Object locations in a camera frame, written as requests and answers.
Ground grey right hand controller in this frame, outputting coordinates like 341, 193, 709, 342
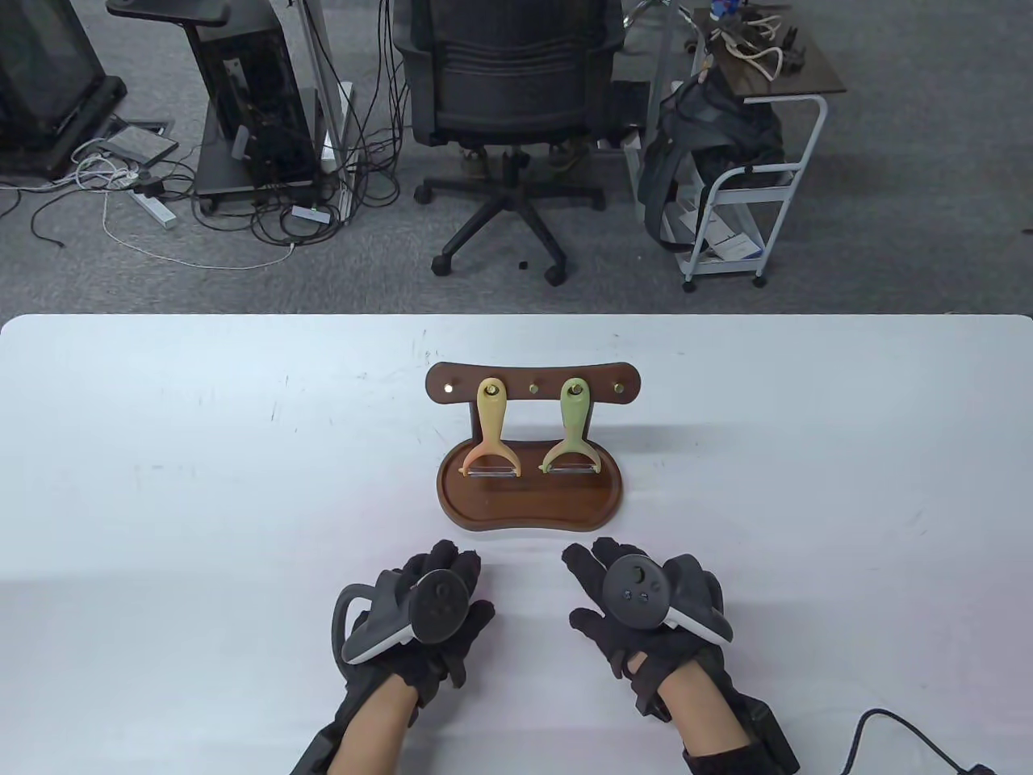
604, 551, 735, 645

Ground black right wrist strap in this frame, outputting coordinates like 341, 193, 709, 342
682, 701, 801, 775

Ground black cabinet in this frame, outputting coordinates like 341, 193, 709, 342
0, 0, 128, 181

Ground green vegetable scraper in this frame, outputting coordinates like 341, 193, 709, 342
539, 377, 603, 477

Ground grey power strip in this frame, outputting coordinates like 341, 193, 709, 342
129, 187, 178, 231

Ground white rolling cart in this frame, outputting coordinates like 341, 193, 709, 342
638, 4, 848, 293

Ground grey left hand controller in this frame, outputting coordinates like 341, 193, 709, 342
332, 569, 469, 667

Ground black computer tower stand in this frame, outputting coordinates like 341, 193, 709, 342
105, 0, 340, 216

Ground black cable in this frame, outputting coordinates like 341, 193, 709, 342
839, 708, 997, 775

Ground grey floor socket box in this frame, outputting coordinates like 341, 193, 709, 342
103, 117, 180, 167

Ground person's left hand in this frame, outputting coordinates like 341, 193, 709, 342
339, 539, 496, 713

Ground white papers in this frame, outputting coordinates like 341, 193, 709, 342
678, 202, 764, 262

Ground person's left forearm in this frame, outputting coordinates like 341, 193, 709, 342
323, 674, 420, 775

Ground white cable bundle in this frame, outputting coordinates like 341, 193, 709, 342
721, 16, 788, 82

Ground black backpack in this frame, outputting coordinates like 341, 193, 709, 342
638, 69, 786, 251

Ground orange vegetable scraper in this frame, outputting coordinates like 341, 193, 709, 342
460, 378, 524, 479

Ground grey hand controller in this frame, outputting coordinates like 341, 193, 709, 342
332, 569, 469, 667
604, 551, 735, 645

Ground person's right hand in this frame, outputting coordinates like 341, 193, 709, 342
561, 537, 727, 721

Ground black left wrist mount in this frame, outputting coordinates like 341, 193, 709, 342
289, 710, 349, 775

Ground black office chair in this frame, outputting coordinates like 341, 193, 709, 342
393, 0, 627, 287

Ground white floor cable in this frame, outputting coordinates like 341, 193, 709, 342
101, 190, 298, 271

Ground brown wooden key rack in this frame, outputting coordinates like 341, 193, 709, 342
425, 362, 642, 534

